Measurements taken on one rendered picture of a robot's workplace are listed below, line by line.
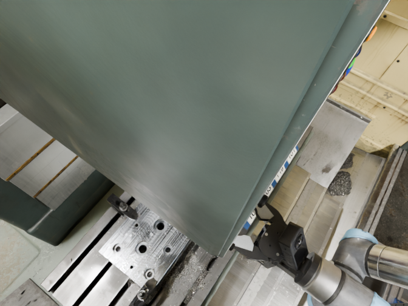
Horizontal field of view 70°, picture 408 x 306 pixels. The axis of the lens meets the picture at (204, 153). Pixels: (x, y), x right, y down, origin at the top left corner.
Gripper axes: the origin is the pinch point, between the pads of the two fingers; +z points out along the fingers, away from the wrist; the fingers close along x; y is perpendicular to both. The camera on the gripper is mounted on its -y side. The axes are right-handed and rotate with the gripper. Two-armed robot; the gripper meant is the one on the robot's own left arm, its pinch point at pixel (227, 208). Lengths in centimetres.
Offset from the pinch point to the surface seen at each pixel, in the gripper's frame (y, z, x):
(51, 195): 49, 58, -19
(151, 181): -30.4, 6.3, -12.4
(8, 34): -41.5, 19.2, -12.4
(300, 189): 72, -20, 53
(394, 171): 65, -52, 86
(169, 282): 57, 4, -17
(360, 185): 79, -45, 78
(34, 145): 21, 58, -12
